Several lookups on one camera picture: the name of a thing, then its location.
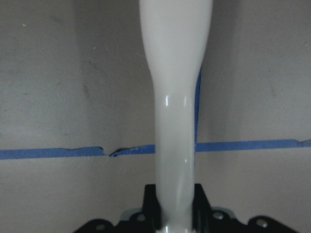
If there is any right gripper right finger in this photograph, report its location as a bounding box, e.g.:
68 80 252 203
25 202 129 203
192 183 212 233

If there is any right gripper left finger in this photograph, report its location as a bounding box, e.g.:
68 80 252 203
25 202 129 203
142 184 161 233

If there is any beige hand brush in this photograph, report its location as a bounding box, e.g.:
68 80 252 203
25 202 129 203
139 0 213 233

